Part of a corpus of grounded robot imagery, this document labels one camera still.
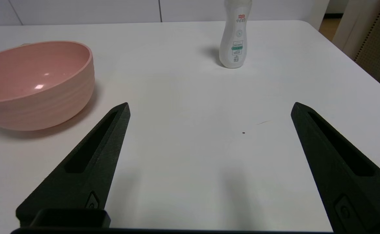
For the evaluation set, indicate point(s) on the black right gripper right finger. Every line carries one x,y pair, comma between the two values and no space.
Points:
336,169

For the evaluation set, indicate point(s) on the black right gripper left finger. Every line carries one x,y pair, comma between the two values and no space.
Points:
89,169

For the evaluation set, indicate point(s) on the pink plastic bowl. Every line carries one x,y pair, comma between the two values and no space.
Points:
33,97

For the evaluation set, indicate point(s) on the beige board panel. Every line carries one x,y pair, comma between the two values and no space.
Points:
352,29

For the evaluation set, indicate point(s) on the white cabinet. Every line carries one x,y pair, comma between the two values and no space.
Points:
112,9

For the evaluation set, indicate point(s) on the white plastic bottle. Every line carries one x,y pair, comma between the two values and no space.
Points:
234,35

